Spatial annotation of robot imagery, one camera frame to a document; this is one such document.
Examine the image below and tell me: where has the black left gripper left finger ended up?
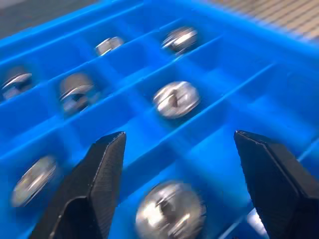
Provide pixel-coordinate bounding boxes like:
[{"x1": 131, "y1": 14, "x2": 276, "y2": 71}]
[{"x1": 29, "y1": 131, "x2": 127, "y2": 239}]

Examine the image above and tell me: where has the blue plastic compartment tray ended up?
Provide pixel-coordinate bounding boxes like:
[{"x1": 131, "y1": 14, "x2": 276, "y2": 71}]
[{"x1": 0, "y1": 0, "x2": 319, "y2": 239}]

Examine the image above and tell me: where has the shiny metal roller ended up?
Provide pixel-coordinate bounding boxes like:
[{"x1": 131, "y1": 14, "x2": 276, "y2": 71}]
[
  {"x1": 135, "y1": 180, "x2": 207, "y2": 239},
  {"x1": 152, "y1": 80, "x2": 201, "y2": 120},
  {"x1": 0, "y1": 66, "x2": 33, "y2": 100},
  {"x1": 10, "y1": 155, "x2": 57, "y2": 208},
  {"x1": 58, "y1": 72, "x2": 97, "y2": 116},
  {"x1": 160, "y1": 26, "x2": 199, "y2": 53},
  {"x1": 95, "y1": 36, "x2": 125, "y2": 56}
]

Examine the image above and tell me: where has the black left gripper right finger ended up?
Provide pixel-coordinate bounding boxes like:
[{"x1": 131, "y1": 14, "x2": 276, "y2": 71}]
[{"x1": 233, "y1": 129, "x2": 319, "y2": 239}]

